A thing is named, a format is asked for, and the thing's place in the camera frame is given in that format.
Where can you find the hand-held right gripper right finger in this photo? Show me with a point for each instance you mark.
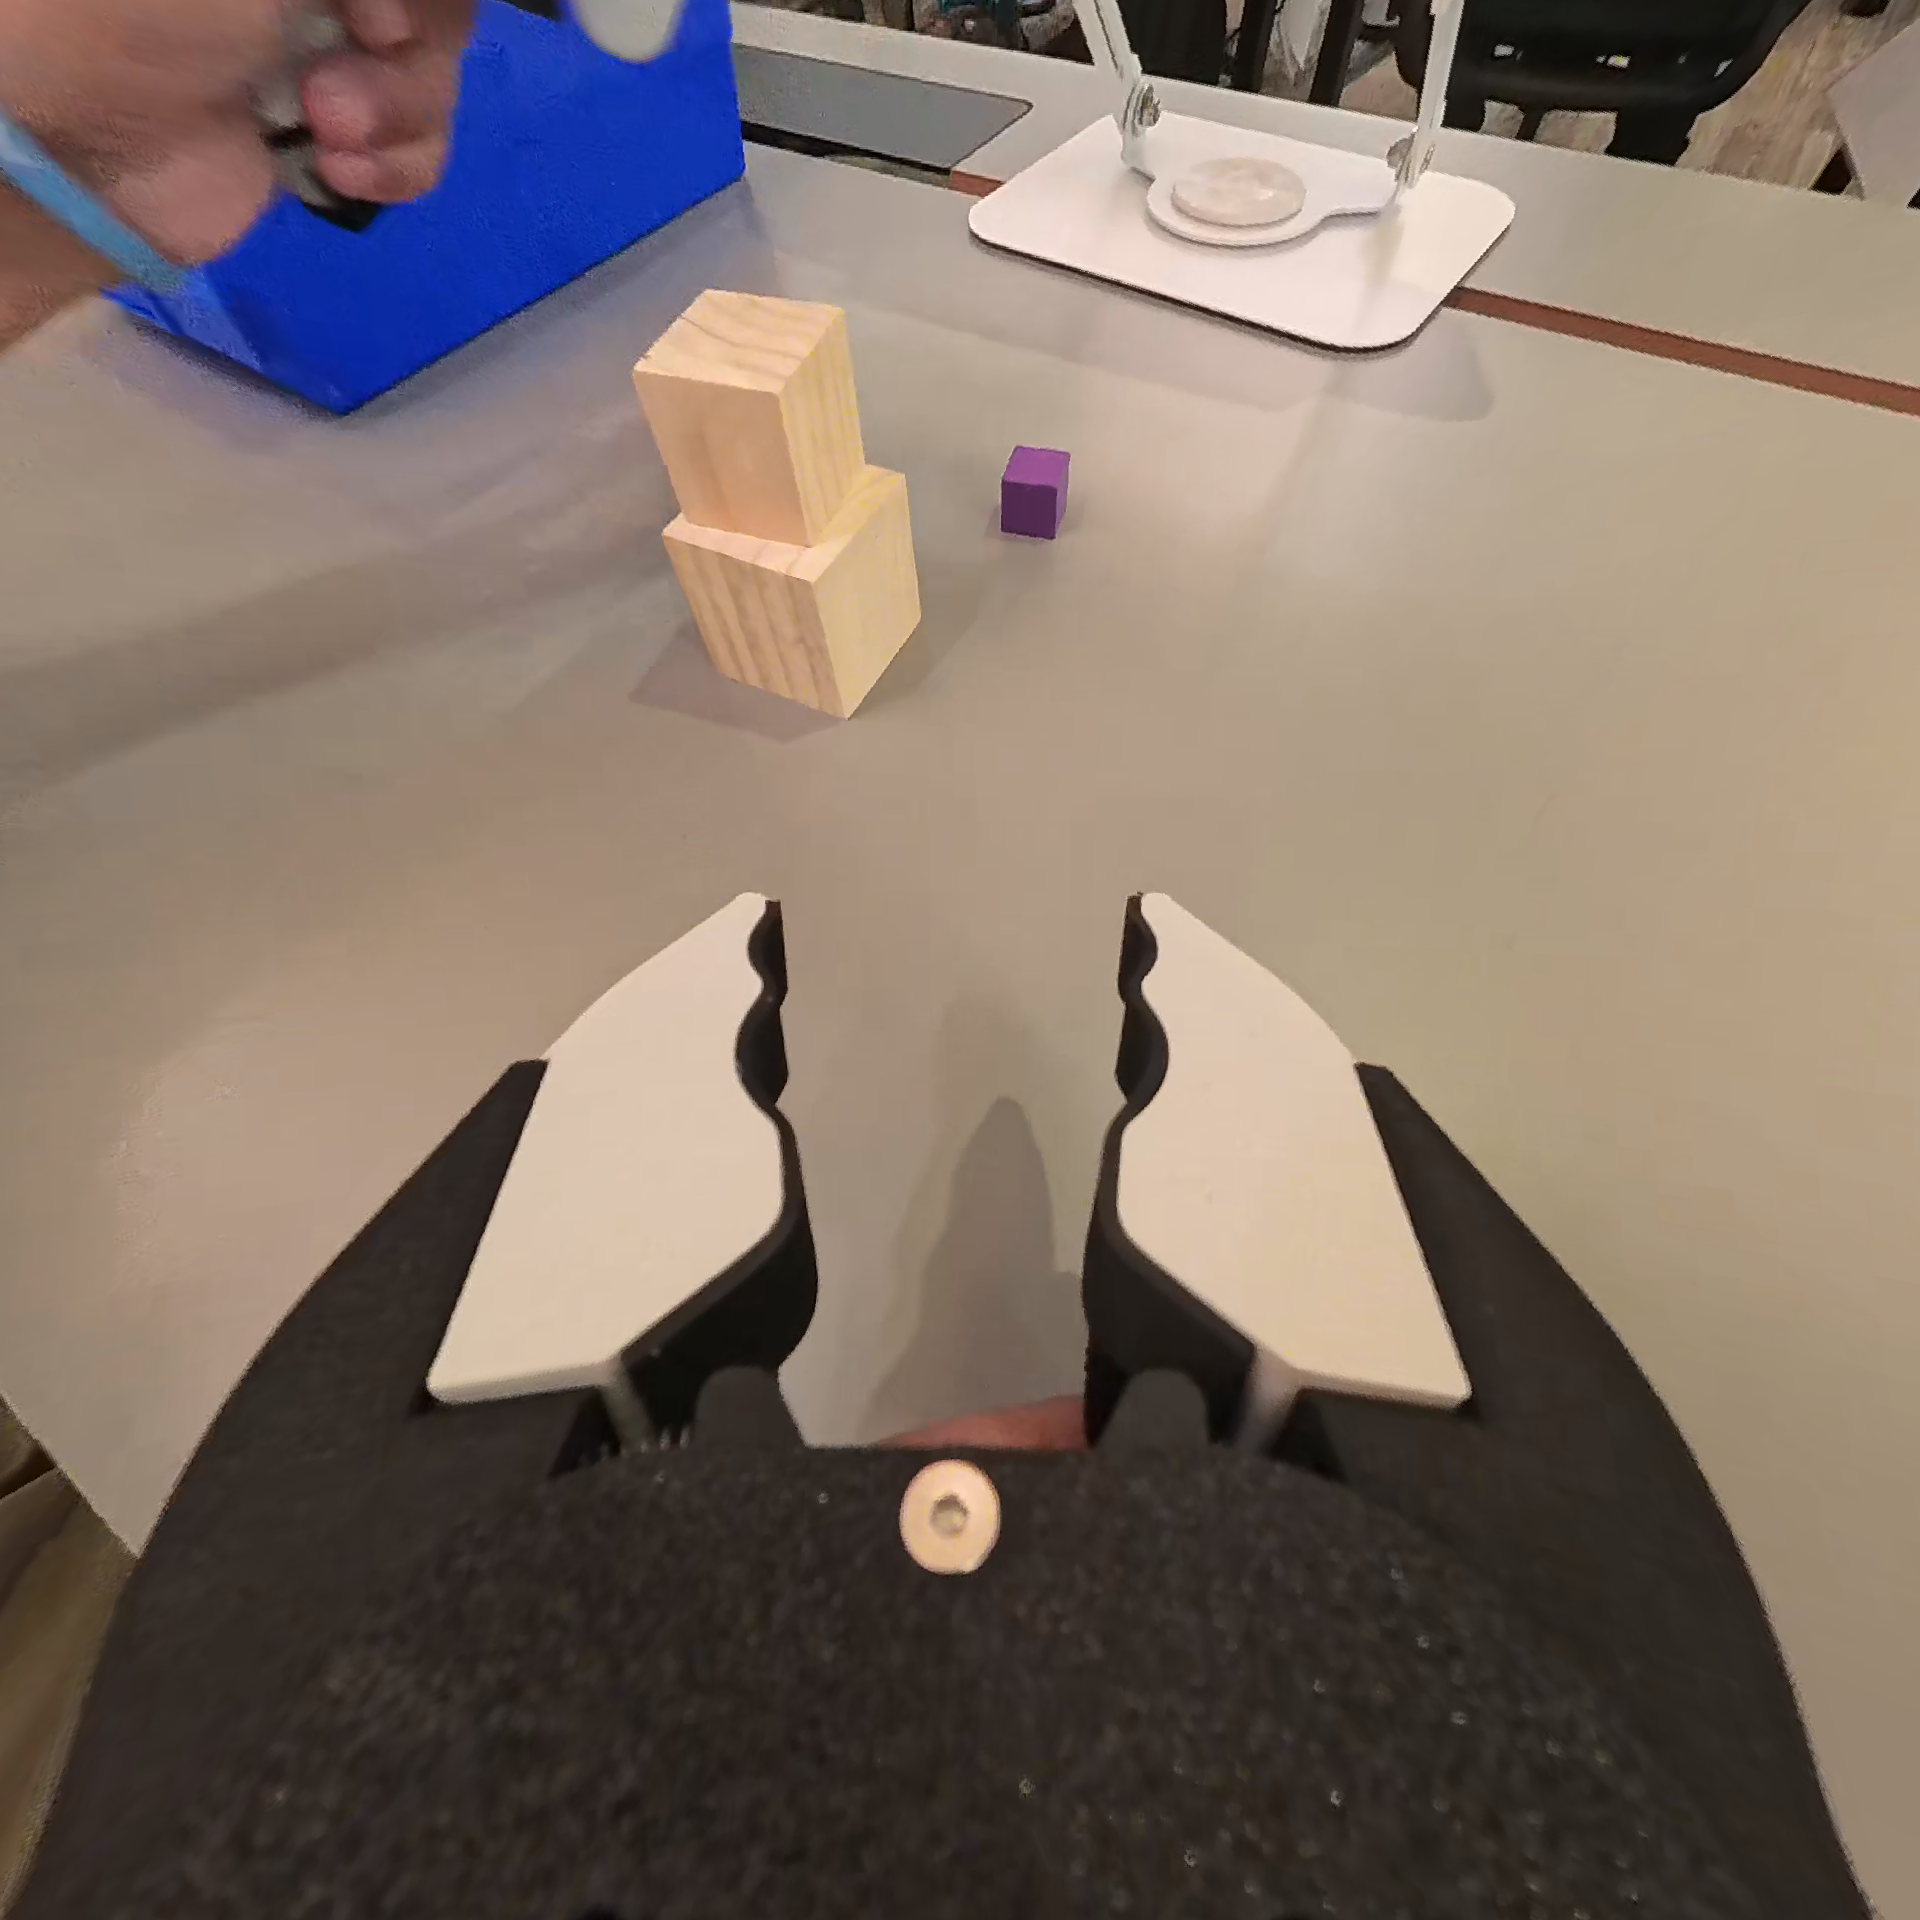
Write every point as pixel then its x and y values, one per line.
pixel 1292 1200

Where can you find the blue wristband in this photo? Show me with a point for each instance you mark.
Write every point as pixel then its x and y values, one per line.
pixel 106 217

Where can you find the purple wooden cube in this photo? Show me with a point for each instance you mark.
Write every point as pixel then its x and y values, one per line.
pixel 1036 492

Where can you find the white slanted panel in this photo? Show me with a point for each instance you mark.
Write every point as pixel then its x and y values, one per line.
pixel 1884 106

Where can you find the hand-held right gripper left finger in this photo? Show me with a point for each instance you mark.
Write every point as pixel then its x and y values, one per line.
pixel 617 1200

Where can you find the medium wooden cube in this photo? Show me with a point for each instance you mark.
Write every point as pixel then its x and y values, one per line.
pixel 746 414

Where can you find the person's left hand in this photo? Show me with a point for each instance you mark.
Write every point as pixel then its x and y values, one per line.
pixel 182 92

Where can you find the large wooden cube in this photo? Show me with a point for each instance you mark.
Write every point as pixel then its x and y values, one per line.
pixel 787 602

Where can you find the black office chair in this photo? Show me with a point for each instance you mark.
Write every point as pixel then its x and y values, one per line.
pixel 1622 60

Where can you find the blue plastic bin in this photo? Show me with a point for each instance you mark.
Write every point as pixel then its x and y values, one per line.
pixel 511 210

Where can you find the white folding stand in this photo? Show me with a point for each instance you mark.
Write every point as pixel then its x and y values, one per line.
pixel 1322 257

